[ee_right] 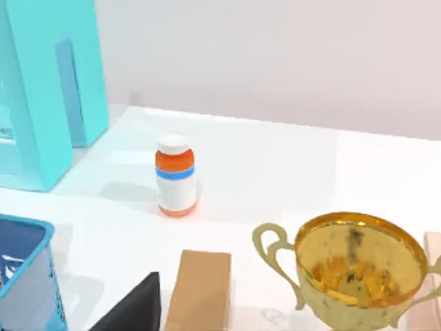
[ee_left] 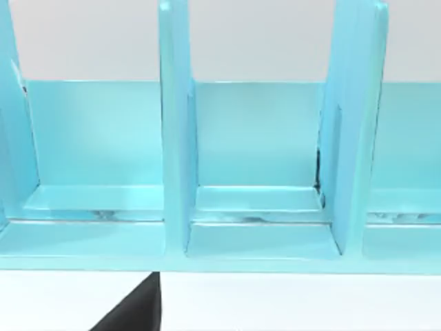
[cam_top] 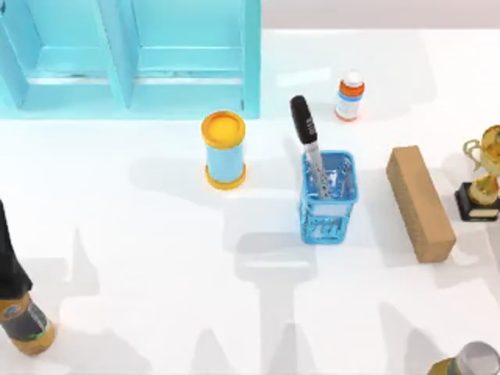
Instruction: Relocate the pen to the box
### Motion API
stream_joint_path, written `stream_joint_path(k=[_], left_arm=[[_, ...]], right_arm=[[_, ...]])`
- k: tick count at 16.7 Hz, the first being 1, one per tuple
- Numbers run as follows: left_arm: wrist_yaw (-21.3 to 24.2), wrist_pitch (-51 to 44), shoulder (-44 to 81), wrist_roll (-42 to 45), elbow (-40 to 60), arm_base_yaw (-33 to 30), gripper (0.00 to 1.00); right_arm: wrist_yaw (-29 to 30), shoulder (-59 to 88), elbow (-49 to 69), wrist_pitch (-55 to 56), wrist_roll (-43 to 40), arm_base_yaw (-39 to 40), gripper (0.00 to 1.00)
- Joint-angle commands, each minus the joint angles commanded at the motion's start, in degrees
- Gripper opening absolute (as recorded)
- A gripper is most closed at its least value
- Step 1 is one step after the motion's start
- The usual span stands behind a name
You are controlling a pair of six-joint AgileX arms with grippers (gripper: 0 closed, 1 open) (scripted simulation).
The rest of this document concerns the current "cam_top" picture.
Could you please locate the blue and orange can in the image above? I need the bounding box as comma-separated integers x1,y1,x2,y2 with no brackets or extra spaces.
200,109,248,191

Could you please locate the blue mesh pen holder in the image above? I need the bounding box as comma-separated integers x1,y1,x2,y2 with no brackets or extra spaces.
299,148,360,246

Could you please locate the orange and white pill bottle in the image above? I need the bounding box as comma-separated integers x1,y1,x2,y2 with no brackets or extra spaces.
333,70,369,123

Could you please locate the light blue rack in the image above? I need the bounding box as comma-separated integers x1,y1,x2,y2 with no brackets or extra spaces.
0,0,262,120

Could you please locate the brown wooden block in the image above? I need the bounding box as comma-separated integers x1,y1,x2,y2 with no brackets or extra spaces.
385,145,458,264

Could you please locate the gold trophy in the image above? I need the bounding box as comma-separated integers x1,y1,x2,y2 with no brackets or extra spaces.
453,124,500,223

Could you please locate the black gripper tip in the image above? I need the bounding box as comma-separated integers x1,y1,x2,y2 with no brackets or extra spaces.
0,198,34,302

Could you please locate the tan bottle with black label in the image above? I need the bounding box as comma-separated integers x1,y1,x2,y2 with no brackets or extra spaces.
0,291,57,357

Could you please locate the yellow bottle with grey cap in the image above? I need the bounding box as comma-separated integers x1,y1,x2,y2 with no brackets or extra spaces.
425,340,500,375

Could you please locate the black-handled knife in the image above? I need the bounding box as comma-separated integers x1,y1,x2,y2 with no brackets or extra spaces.
289,94,334,201

